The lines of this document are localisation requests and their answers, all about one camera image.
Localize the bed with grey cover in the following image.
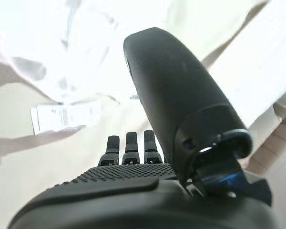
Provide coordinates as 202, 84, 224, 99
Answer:
0, 0, 270, 191

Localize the white duvet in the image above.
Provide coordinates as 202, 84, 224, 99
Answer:
197, 0, 286, 131

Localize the white garment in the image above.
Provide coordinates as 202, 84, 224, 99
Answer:
0, 0, 173, 137

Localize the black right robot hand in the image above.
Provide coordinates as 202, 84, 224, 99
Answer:
7, 27, 283, 229

